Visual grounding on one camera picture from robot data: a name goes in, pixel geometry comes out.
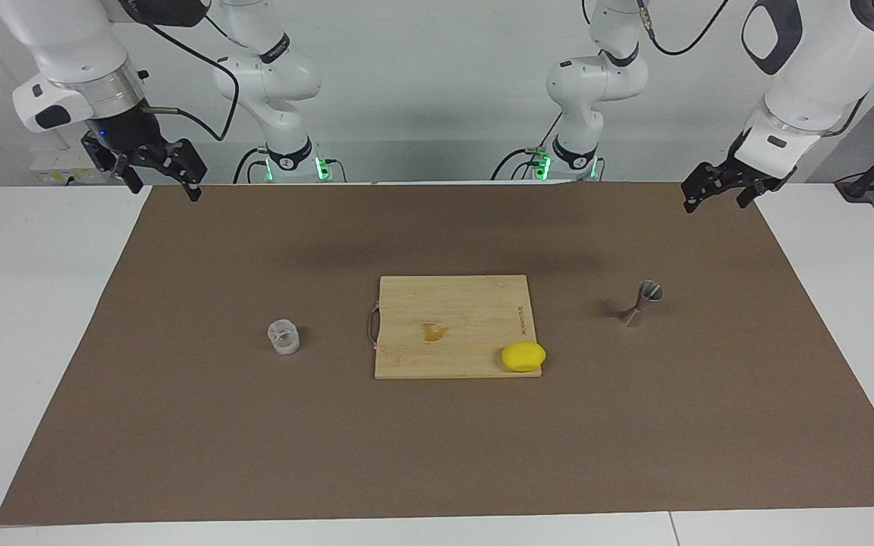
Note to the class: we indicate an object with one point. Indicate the steel double jigger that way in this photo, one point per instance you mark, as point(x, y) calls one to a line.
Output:
point(650, 291)

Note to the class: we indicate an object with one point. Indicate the white wall power strip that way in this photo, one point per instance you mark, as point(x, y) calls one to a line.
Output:
point(54, 163)

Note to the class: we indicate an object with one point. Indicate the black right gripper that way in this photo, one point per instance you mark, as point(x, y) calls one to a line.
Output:
point(126, 133)

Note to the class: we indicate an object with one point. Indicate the brown table mat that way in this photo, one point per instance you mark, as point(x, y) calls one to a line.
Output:
point(255, 440)

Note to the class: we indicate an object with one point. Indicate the yellow lemon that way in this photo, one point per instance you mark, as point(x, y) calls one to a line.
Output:
point(524, 357)

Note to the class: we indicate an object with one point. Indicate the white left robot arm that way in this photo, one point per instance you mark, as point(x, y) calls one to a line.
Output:
point(809, 68)

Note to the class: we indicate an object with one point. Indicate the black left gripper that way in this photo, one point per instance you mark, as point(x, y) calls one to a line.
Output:
point(759, 167)

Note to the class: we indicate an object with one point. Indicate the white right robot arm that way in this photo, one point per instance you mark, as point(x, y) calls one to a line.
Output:
point(65, 45)

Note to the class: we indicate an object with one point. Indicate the wooden cutting board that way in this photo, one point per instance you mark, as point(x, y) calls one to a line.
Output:
point(467, 303)

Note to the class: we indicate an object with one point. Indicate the small clear glass cup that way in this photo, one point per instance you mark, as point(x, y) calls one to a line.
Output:
point(284, 341)

